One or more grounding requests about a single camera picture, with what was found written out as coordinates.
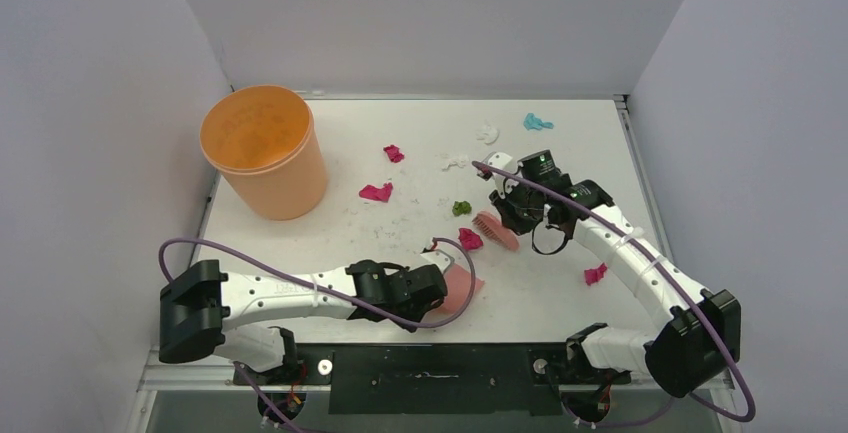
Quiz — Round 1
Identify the pink hand brush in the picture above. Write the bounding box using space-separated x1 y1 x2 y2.
472 211 520 252

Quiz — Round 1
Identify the magenta paper scrap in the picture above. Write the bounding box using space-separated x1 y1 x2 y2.
584 263 608 286
458 228 484 251
358 182 394 203
383 144 405 163

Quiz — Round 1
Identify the pink plastic dustpan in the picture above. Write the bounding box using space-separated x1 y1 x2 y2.
433 265 485 315

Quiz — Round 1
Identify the green paper scrap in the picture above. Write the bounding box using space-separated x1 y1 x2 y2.
451 201 472 217

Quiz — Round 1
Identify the orange plastic bucket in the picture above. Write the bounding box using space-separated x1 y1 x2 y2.
199 85 328 221

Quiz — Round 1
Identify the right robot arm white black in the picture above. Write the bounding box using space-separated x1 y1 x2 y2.
478 150 741 398

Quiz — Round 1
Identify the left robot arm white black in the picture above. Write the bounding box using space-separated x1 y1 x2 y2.
158 250 455 384

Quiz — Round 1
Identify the white paper scrap by dustpan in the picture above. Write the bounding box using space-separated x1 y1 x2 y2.
441 155 470 171

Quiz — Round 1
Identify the white paper scrap upper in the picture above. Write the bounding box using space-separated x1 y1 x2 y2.
475 124 500 145

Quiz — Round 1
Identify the teal paper scrap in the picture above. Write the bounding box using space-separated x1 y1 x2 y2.
523 113 554 131

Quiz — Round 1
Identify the magenta paper scrap by bucket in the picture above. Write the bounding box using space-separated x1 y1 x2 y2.
358 182 394 203

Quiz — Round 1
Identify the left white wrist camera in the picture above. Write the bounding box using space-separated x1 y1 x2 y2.
420 248 456 275

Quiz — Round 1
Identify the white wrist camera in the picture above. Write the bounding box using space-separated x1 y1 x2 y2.
477 152 520 199
420 248 456 275

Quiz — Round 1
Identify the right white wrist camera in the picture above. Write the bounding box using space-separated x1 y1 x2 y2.
477 152 520 199

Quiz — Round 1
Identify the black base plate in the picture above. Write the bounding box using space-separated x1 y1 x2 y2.
232 343 631 416

